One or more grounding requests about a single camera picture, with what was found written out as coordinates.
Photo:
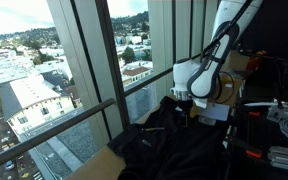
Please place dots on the black zip jersey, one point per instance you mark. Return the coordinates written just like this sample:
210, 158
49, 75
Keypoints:
163, 149

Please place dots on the cardboard box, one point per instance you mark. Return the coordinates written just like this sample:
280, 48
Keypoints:
231, 77

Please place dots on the lower aluminium bracket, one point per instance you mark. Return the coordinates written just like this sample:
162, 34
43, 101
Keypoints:
278, 157

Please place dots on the lower black orange clamp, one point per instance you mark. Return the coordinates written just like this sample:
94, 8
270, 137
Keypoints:
236, 144

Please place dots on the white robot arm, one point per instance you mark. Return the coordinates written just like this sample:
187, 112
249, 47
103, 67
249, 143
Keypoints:
195, 82

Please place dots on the metal window handrail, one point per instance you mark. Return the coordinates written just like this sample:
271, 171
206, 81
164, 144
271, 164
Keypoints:
50, 131

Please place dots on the upper black orange clamp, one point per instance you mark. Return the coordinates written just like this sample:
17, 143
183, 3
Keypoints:
249, 112

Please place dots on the black orange clamp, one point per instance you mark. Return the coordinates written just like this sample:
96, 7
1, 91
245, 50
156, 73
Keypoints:
236, 144
249, 112

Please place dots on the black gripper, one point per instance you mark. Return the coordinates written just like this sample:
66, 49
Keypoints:
185, 108

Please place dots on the aluminium rail with bracket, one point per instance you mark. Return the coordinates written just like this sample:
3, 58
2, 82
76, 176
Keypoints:
275, 113

